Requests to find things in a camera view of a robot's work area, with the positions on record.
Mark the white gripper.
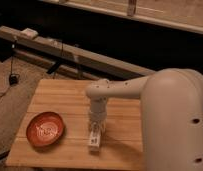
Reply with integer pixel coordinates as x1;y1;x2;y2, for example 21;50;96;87
89;99;107;134

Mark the white plastic bottle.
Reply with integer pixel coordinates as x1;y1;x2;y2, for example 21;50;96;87
88;130;101;152

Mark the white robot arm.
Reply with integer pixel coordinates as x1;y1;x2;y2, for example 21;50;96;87
86;68;203;171

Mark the wooden board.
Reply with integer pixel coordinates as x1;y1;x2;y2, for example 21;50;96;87
5;78;146;171

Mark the long wooden beam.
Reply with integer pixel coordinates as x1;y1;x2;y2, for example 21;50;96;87
0;26;154;79

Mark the black power adapter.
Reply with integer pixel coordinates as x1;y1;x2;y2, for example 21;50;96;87
9;74;19;85

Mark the small white box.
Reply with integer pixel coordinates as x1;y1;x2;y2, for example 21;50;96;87
21;28;38;38

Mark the wooden shelf ledge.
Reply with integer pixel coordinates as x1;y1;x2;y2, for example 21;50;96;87
42;0;203;35

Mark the black cable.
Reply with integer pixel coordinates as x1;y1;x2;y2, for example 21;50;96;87
0;35;18;105

